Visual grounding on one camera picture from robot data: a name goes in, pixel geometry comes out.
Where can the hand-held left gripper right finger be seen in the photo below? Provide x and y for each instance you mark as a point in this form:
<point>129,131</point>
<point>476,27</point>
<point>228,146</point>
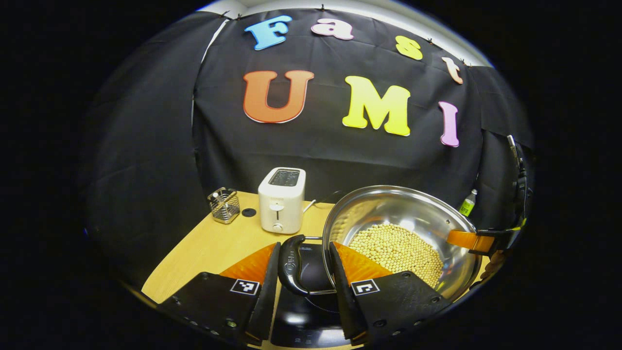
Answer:
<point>347,296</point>

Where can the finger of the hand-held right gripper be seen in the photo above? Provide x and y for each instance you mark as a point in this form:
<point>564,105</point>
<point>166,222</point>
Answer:
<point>466,240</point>

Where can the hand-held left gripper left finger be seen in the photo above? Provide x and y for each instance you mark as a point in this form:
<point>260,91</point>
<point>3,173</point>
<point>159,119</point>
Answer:
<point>265,291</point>

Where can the black induction cooktop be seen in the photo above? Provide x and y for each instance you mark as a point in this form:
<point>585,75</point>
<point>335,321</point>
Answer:
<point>311,272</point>

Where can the stainless steel pot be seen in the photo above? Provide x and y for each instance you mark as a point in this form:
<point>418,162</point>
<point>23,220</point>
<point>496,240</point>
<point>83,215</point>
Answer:
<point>388,206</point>

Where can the green label drink bottle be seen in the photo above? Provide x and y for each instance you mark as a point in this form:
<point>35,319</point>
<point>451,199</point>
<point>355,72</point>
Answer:
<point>467,205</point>

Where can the pile of soybeans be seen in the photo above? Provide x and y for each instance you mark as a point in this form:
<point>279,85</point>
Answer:
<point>396,255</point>

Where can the white toaster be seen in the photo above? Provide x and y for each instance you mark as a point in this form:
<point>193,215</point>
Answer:
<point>282,204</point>

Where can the black backdrop cloth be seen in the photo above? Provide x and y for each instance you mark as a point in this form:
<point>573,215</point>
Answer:
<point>146,146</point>

